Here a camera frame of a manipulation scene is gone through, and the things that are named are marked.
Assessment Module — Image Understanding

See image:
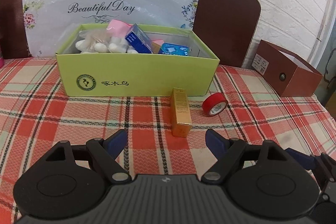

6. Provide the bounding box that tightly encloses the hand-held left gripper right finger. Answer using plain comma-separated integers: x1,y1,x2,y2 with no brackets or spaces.
201,129,291,183

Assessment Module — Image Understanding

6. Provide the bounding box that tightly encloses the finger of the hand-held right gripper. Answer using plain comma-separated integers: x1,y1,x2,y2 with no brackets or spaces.
316,183,336,207
286,148,336,185

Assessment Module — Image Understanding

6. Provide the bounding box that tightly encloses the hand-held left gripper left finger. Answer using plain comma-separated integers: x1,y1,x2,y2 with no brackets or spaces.
39,129,132,184

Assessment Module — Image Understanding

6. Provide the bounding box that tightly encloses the red tape roll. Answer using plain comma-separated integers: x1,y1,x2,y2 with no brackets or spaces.
202,93,228,117

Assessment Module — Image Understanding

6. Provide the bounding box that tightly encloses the gold carton box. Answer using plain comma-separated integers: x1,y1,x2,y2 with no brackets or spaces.
170,88,193,138

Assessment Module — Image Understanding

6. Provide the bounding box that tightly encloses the green cardboard box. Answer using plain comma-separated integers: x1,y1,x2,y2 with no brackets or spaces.
55,24,220,97

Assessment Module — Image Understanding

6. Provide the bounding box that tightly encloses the red plaid cloth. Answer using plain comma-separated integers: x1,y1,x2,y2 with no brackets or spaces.
0,57,336,224

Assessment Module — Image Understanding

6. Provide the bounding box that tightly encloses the brown cardboard box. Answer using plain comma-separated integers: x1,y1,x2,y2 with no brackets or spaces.
251,39,323,97

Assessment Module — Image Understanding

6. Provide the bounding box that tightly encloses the turquoise blue packet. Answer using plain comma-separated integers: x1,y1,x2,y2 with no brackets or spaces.
158,43,191,56

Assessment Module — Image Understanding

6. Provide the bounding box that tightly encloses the bag of white cotton balls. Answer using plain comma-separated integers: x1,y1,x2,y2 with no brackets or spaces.
75,29,139,54

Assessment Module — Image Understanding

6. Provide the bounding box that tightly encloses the pink and orange box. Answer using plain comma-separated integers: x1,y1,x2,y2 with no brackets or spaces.
151,40,164,54

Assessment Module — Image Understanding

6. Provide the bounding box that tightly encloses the dark blue carton box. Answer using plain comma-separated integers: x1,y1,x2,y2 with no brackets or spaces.
124,24,154,54

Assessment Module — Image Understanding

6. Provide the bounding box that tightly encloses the pink packet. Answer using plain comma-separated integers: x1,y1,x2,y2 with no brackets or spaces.
106,19,132,38

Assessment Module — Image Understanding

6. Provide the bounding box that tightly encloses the white pipe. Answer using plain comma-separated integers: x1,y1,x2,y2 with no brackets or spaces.
315,0,336,42

